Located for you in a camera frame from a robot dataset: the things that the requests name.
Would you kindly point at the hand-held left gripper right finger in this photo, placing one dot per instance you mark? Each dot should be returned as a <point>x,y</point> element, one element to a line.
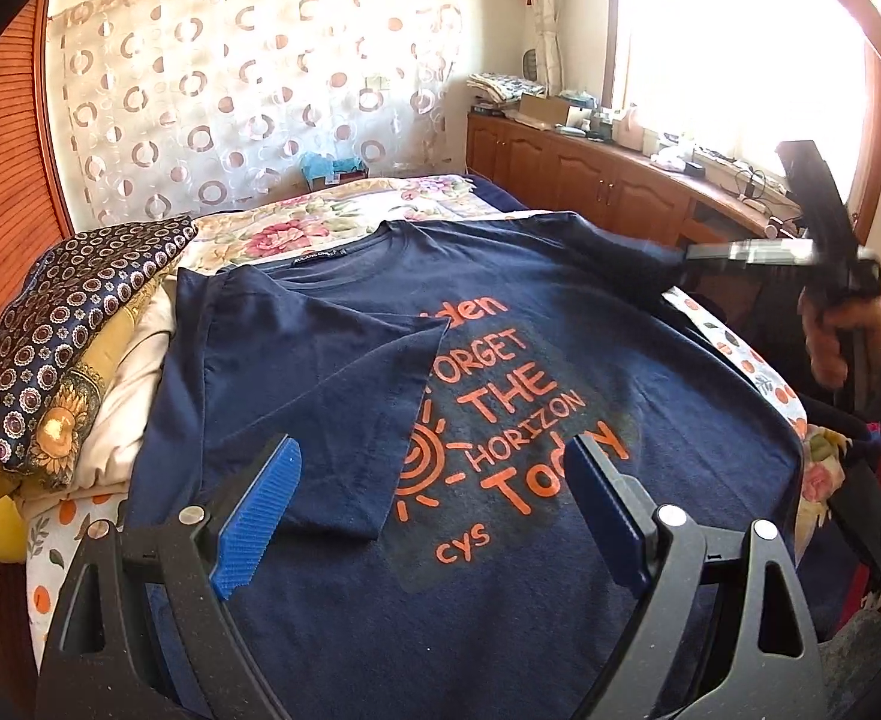
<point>612,514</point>

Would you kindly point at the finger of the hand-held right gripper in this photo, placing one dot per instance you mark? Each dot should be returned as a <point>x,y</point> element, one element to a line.
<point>747,253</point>

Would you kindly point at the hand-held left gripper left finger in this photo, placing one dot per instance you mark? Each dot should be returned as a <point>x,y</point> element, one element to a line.
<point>256,517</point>

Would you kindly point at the navy printed T-shirt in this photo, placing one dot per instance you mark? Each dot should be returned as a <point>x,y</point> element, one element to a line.
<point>335,360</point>

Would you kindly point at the dark clothes pile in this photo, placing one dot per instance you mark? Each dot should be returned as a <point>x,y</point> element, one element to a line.
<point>860,487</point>

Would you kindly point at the person's right hand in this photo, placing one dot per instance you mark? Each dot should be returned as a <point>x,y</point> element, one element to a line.
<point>822,349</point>

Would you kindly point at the black cloth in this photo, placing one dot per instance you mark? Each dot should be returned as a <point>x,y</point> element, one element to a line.
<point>762,322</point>

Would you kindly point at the cream folded cloth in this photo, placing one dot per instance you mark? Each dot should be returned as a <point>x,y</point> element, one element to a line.
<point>129,405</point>

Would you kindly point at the pink container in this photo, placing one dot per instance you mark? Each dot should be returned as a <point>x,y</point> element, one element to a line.
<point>631,127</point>

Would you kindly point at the window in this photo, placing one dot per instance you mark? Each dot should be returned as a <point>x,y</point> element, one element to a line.
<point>732,52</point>

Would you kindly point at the wooden cabinet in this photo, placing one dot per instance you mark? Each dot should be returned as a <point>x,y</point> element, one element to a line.
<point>560,165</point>

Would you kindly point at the yellow sunflower pillow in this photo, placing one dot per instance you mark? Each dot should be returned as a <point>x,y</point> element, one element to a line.
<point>73,420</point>

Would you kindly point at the orange fruit print bed sheet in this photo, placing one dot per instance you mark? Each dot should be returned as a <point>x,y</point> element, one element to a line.
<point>43,540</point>

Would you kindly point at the cardboard box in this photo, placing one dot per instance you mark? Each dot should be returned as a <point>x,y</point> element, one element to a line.
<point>545,109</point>

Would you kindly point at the navy patterned pillow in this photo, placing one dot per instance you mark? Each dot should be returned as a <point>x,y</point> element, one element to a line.
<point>50,315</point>

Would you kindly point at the floral blanket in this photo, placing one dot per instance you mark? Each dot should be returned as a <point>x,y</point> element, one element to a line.
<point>298,229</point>

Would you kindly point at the stack of folded cloths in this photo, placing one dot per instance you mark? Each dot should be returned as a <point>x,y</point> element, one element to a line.
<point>504,85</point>

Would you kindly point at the white window curtain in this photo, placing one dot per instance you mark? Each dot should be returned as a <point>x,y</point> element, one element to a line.
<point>560,7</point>

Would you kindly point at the teal tissue box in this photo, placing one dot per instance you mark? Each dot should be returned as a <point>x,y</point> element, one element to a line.
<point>331,171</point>

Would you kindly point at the wooden slatted wardrobe door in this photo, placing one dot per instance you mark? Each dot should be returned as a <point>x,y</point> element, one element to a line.
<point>13,165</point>

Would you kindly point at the sheer circle pattern curtain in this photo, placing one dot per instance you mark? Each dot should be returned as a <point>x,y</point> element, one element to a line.
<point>223,90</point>

